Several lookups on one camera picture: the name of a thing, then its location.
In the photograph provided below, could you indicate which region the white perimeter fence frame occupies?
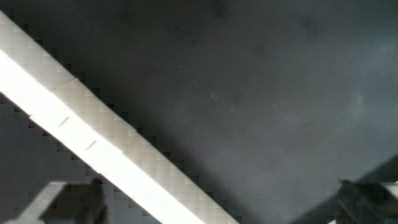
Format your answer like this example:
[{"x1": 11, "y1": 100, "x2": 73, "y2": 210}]
[{"x1": 0, "y1": 12, "x2": 238, "y2": 224}]

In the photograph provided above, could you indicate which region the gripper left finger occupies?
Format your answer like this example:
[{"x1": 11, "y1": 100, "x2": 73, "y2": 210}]
[{"x1": 11, "y1": 179, "x2": 110, "y2": 224}]

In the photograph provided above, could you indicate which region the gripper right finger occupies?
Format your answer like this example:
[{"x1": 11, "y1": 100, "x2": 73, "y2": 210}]
[{"x1": 334, "y1": 180, "x2": 398, "y2": 224}]

